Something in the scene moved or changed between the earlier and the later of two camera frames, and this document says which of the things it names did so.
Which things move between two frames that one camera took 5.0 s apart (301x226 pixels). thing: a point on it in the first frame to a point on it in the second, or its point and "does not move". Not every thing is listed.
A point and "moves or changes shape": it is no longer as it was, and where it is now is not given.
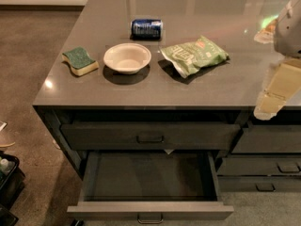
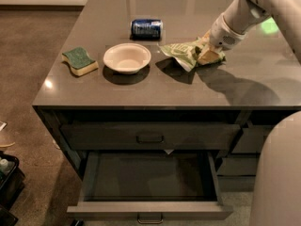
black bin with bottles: (12, 180) does not move
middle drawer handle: (150, 222) does not move
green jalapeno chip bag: (191, 56) moves or changes shape
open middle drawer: (150, 186) does not move
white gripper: (289, 32) to (223, 35)
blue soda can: (146, 29) does not move
